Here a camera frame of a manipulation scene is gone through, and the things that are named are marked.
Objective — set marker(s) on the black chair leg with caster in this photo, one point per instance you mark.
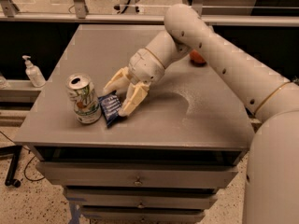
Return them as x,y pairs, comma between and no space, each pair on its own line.
14,153

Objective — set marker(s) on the bottom grey drawer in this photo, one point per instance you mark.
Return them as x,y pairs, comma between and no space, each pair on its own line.
143,215

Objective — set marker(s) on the grey drawer cabinet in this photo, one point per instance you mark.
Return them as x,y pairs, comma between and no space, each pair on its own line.
189,118

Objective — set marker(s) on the grey drawer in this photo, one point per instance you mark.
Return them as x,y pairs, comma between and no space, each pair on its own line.
143,215
137,175
140,198

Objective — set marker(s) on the top grey drawer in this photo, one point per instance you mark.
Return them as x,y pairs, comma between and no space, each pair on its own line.
137,175

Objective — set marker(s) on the red apple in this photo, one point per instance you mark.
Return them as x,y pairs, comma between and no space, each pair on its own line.
196,57

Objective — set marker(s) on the white pump sanitizer bottle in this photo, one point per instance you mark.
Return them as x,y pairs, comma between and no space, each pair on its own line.
33,72

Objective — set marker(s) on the middle grey drawer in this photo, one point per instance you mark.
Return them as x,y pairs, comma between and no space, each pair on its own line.
140,198

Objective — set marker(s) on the white green 7up can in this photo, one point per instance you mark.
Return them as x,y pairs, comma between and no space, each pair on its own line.
81,92

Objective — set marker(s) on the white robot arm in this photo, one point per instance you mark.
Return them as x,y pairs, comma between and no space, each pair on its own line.
271,192

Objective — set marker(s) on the metal window railing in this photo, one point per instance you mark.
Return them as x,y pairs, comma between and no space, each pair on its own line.
213,12

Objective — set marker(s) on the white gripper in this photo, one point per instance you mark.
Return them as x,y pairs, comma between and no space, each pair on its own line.
145,66

